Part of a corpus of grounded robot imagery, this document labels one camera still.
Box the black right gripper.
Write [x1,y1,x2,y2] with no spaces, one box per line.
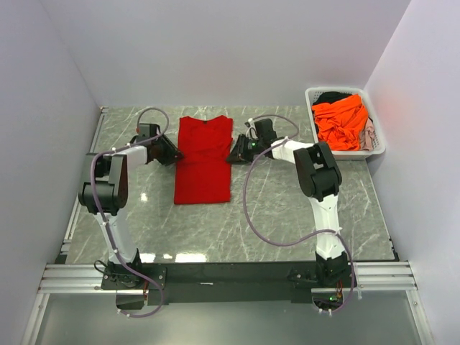
[225,134,264,165]

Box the red t shirt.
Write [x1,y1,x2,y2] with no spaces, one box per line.
[174,115,233,205]

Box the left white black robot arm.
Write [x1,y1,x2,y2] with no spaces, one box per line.
[78,123,183,289]

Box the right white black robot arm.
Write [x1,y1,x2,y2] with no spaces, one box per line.
[226,115,351,287]

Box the orange t shirt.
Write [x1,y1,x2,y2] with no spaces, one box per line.
[310,93,369,151]

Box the black garment in basket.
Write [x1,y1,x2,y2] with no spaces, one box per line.
[313,91,351,106]

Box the pink garment in basket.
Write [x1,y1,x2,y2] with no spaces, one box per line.
[359,118,375,151]

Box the white plastic laundry basket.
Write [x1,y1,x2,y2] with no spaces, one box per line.
[305,86,385,160]

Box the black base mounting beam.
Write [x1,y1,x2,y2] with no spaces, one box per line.
[100,261,359,310]

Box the aluminium front frame rail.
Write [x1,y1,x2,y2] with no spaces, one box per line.
[38,262,418,294]

